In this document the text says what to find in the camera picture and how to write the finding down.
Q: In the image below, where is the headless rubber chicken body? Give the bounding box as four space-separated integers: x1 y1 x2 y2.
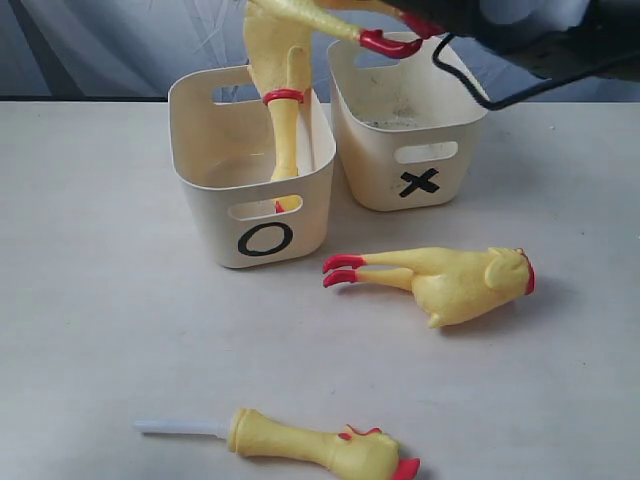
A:
322 247 536 328

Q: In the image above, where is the grey backdrop curtain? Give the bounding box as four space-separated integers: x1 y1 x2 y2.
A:
1 1 639 102

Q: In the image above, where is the whole rubber chicken beak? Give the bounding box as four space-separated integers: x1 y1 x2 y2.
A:
243 1 311 181

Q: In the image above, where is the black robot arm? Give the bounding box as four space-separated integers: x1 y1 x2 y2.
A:
390 0 639 82

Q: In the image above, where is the cream bin marked X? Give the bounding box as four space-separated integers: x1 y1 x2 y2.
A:
327 38 487 212

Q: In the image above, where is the cream bin marked O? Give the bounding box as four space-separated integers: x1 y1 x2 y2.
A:
168 66 336 269

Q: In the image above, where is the whole rubber chicken face down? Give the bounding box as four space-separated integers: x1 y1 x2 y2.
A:
250 1 446 59

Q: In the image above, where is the rubber chicken head with tube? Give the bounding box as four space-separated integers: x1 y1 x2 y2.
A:
133 408 421 479

